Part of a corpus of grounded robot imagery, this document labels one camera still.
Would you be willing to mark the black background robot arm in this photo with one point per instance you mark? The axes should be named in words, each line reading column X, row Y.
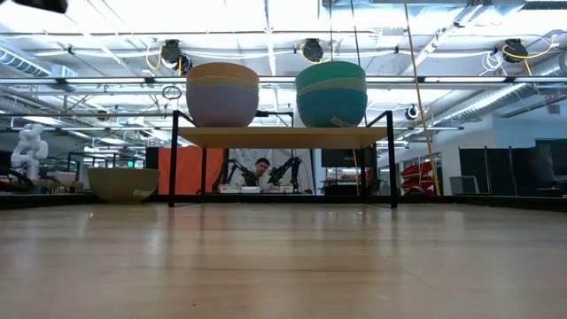
column 235, row 170
column 283, row 170

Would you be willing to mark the orange bowl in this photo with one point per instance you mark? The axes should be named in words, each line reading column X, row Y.
column 221, row 71

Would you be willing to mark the person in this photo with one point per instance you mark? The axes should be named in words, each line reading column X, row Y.
column 262, row 166

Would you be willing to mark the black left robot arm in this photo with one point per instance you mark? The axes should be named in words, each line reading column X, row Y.
column 44, row 4

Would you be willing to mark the wooden shelf with black legs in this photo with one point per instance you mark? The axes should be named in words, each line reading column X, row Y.
column 283, row 137

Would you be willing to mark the mint green bowl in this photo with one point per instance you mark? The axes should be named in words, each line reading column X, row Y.
column 350, row 84

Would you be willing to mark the teal green bowl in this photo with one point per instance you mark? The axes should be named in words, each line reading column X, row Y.
column 330, row 73

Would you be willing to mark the red storage bins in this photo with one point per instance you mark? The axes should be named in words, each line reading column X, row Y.
column 416, row 175

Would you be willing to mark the grey olive bowl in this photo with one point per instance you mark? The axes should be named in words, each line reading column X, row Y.
column 123, row 184

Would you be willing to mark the orange partition panel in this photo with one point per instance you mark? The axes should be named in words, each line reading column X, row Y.
column 190, row 170

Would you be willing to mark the black screen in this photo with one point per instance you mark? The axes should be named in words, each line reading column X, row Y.
column 345, row 157

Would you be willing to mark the black metal table frame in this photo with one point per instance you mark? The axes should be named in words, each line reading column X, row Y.
column 487, row 201

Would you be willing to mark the periwinkle purple bowl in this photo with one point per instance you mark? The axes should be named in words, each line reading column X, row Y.
column 221, row 106

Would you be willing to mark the black partition wall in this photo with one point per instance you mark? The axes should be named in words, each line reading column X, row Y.
column 500, row 170

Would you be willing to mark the cyan blue bowl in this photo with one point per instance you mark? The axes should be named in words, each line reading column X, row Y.
column 330, row 108

